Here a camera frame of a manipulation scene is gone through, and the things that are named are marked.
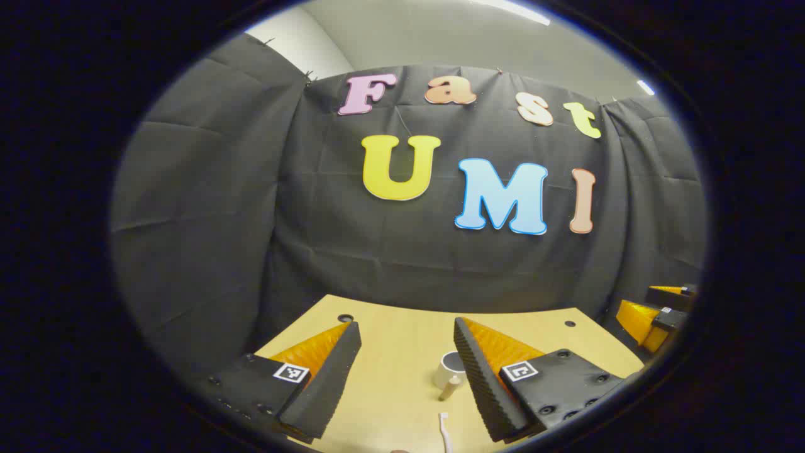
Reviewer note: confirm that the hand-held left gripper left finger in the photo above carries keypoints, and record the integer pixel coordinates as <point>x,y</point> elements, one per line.
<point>333,377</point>

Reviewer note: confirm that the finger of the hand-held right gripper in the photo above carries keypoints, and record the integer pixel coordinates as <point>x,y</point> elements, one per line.
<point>635,321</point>
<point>670,296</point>

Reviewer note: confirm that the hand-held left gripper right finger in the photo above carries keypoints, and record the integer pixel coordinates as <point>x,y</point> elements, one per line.
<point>478,384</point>

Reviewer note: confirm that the black backdrop cloth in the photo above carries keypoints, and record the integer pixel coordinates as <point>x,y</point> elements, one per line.
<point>251,220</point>

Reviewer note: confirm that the light wooden desktop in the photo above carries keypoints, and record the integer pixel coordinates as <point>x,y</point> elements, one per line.
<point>402,352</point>

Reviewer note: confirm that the ceiling light strip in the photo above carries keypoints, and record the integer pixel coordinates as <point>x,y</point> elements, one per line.
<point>645,87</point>
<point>516,11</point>

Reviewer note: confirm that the white toothbrush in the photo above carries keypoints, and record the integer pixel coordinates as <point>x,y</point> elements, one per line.
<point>445,431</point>

